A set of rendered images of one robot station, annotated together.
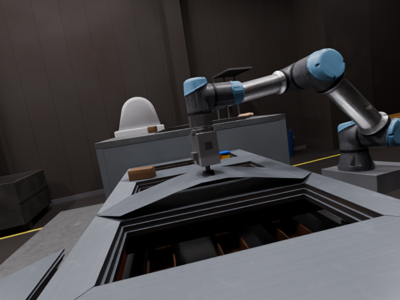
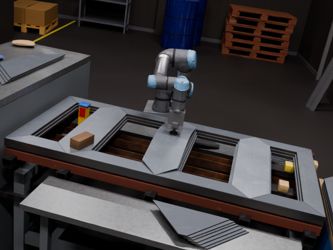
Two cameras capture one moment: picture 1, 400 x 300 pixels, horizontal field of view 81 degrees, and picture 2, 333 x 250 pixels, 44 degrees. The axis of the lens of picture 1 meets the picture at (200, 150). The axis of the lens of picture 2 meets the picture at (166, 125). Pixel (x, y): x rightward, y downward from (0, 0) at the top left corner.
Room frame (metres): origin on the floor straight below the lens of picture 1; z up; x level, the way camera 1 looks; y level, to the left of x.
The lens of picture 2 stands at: (0.13, 1.95, 1.82)
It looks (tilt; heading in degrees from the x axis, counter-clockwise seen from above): 23 degrees down; 289
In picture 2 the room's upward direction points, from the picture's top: 9 degrees clockwise
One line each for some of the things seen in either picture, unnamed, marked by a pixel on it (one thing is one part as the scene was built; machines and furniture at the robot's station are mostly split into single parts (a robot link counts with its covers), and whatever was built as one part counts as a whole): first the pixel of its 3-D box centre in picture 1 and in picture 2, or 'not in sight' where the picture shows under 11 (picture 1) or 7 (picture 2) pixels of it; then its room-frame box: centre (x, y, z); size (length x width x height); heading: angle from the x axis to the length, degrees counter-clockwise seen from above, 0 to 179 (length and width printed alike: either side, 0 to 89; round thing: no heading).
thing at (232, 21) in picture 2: not in sight; (255, 32); (1.55, -7.26, 0.47); 1.38 x 0.91 x 0.95; 17
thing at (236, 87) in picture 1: (223, 94); (178, 84); (0.80, -0.11, 1.17); 0.11 x 0.11 x 0.08; 18
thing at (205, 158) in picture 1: (200, 146); (175, 118); (0.75, 0.00, 1.02); 0.10 x 0.09 x 0.16; 107
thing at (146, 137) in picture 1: (190, 129); (0, 70); (1.86, 0.05, 1.03); 1.30 x 0.60 x 0.04; 99
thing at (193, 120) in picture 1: (200, 121); (178, 103); (0.75, -0.02, 1.10); 0.08 x 0.08 x 0.05
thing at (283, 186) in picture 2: not in sight; (283, 186); (0.13, -0.06, 0.79); 0.06 x 0.05 x 0.04; 99
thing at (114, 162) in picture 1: (206, 203); (40, 158); (1.58, 0.01, 0.51); 1.30 x 0.04 x 1.01; 99
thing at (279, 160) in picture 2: not in sight; (266, 156); (0.27, -0.58, 0.70); 0.39 x 0.12 x 0.04; 9
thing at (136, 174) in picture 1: (141, 172); (82, 140); (1.12, 0.30, 0.89); 0.12 x 0.06 x 0.05; 83
